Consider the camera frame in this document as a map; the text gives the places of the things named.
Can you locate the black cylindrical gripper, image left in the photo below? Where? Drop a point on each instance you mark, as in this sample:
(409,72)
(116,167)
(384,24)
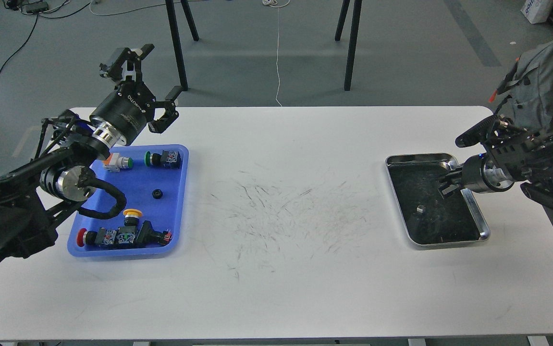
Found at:
(131,106)

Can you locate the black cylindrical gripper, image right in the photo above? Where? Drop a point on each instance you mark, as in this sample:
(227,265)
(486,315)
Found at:
(478,174)

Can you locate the black robot arm, image right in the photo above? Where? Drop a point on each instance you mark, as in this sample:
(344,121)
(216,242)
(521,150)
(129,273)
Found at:
(512,155)

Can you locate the silver metal tray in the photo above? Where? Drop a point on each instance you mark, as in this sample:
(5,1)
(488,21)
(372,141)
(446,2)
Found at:
(454,221)

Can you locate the blue plastic tray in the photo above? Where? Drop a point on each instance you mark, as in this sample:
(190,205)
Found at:
(137,184)

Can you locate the green push button black body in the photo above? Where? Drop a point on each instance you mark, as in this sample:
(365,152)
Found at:
(169,159)

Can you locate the orange and green push button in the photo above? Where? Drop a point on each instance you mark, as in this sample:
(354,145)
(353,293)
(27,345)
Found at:
(115,163)

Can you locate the black table leg left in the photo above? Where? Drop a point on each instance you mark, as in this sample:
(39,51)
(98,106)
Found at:
(175,36)

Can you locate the black table leg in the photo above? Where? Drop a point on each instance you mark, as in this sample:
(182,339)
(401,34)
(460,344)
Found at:
(175,36)
(354,33)

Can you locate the yellow mushroom push button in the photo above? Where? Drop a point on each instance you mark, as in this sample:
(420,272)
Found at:
(132,217)

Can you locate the grey backpack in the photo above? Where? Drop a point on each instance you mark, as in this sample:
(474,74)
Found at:
(528,88)

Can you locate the red mushroom push button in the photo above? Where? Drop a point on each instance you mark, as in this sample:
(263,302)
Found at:
(102,238)

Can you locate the white bag top right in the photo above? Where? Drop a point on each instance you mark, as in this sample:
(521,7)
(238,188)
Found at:
(536,11)

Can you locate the black table leg right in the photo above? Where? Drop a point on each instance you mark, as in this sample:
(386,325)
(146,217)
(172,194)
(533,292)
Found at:
(354,33)

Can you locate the black switch with red terminals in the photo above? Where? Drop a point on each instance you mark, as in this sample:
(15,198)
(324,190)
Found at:
(130,236)

